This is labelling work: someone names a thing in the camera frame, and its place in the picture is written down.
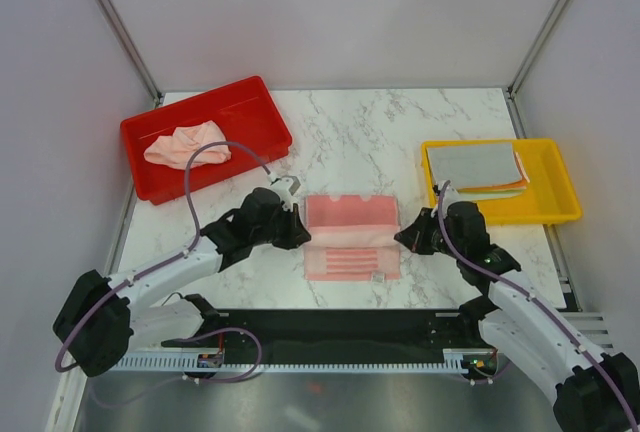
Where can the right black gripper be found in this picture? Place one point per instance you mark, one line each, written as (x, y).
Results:
(414, 235)

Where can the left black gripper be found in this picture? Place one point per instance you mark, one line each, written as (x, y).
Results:
(296, 234)

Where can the pink striped towel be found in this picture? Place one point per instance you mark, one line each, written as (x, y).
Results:
(352, 238)

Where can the grey towel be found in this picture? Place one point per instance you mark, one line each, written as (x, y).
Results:
(444, 161)

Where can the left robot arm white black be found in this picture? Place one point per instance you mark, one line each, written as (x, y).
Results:
(95, 322)

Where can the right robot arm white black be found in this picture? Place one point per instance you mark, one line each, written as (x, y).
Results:
(588, 388)

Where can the red plastic bin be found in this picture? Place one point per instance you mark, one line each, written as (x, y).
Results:
(245, 112)

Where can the yellow plastic bin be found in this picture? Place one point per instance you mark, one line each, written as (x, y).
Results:
(549, 197)

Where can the plain peach towel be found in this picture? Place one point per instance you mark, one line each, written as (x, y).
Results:
(175, 150)

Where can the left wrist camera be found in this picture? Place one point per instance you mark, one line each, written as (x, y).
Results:
(285, 187)

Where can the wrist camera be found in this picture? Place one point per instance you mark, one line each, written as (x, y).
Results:
(285, 187)
(446, 195)

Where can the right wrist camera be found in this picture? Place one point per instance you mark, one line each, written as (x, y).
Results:
(446, 195)

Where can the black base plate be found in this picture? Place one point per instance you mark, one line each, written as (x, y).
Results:
(351, 335)

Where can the white slotted cable duct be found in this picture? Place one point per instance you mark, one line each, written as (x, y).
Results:
(192, 362)

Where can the right aluminium frame post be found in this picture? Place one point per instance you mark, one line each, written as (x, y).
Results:
(546, 30)

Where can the aluminium frame post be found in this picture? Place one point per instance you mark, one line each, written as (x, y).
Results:
(123, 37)
(546, 30)

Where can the left aluminium frame post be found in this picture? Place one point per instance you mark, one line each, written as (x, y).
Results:
(123, 37)

